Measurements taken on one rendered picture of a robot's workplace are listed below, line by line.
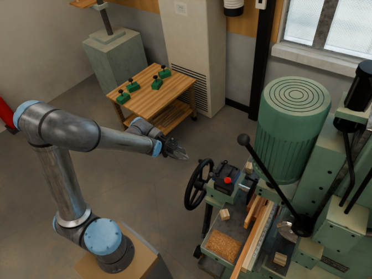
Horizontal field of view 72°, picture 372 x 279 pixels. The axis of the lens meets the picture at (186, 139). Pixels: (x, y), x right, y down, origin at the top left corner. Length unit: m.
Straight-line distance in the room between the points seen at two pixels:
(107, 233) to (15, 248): 1.45
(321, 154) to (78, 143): 0.71
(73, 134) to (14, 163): 2.37
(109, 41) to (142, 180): 1.51
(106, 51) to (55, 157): 1.97
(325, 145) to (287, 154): 0.10
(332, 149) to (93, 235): 0.98
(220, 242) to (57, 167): 0.68
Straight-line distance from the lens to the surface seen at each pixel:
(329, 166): 0.79
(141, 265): 1.44
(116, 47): 2.92
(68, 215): 1.26
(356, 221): 0.80
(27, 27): 3.50
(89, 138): 0.89
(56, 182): 1.11
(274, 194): 1.06
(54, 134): 0.88
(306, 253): 0.97
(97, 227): 1.26
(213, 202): 1.23
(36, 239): 2.54
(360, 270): 1.16
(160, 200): 2.28
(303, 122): 0.69
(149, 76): 2.64
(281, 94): 0.74
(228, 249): 1.09
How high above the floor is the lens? 1.96
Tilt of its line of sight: 48 degrees down
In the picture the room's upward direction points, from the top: 9 degrees counter-clockwise
